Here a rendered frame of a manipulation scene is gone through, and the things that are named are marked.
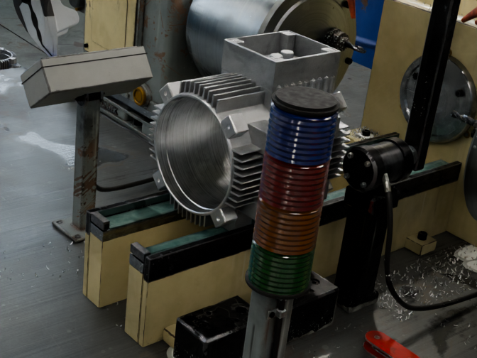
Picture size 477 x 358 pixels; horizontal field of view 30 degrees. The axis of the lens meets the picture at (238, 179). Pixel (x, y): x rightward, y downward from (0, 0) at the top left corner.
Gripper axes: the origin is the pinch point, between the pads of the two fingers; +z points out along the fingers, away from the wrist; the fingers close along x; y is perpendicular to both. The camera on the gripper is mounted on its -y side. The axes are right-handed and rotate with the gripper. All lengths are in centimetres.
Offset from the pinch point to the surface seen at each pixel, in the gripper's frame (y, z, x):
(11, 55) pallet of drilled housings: 98, -61, 202
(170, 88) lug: 6.1, 12.3, -16.8
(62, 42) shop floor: 180, -95, 303
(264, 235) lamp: -9, 34, -45
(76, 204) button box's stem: 3.8, 21.1, 11.9
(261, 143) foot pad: 9.7, 23.1, -26.3
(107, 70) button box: 6.2, 5.3, -3.6
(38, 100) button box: -3.4, 7.1, 0.1
